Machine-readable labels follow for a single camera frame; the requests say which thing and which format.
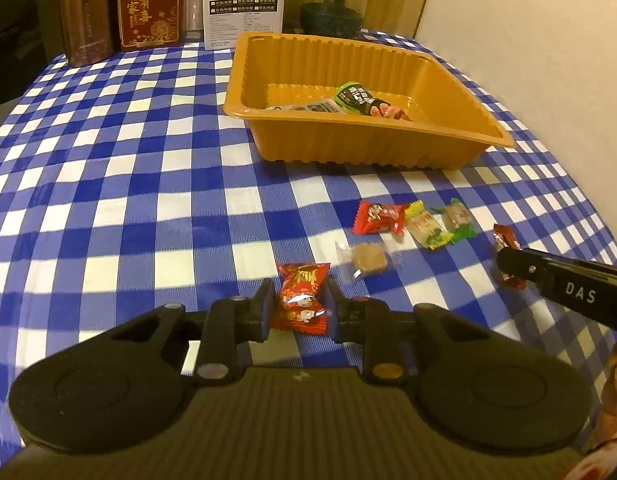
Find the right hand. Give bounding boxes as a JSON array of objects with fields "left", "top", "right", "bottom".
[{"left": 586, "top": 343, "right": 617, "bottom": 452}]

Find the green candy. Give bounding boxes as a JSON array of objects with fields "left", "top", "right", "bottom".
[{"left": 433, "top": 198, "right": 477, "bottom": 244}]

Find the small red candy packet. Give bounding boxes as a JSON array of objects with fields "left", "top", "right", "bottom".
[{"left": 352, "top": 200, "right": 406, "bottom": 236}]

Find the clear wrapped brown cake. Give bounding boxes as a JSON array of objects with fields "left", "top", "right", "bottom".
[{"left": 336, "top": 240, "right": 402, "bottom": 284}]

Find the white product box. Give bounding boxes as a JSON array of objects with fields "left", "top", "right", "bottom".
[{"left": 201, "top": 0, "right": 290, "bottom": 52}]

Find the brown metal tin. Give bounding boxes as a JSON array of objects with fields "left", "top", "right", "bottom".
[{"left": 60, "top": 0, "right": 120, "bottom": 67}]

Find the red gift box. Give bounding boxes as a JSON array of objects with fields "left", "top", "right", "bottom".
[{"left": 118, "top": 0, "right": 184, "bottom": 51}]

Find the green glass jar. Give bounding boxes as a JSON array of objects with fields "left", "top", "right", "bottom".
[{"left": 300, "top": 0, "right": 367, "bottom": 39}]

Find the orange plastic tray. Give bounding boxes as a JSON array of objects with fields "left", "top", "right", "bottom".
[{"left": 224, "top": 32, "right": 515, "bottom": 169}]

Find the blue white checkered tablecloth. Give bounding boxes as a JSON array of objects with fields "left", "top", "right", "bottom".
[{"left": 0, "top": 42, "right": 617, "bottom": 465}]

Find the yellow green candy packet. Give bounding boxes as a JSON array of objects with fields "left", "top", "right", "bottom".
[{"left": 405, "top": 200, "right": 453, "bottom": 250}]

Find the dark red snack bar packet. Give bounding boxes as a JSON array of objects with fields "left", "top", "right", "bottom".
[{"left": 493, "top": 224, "right": 528, "bottom": 290}]

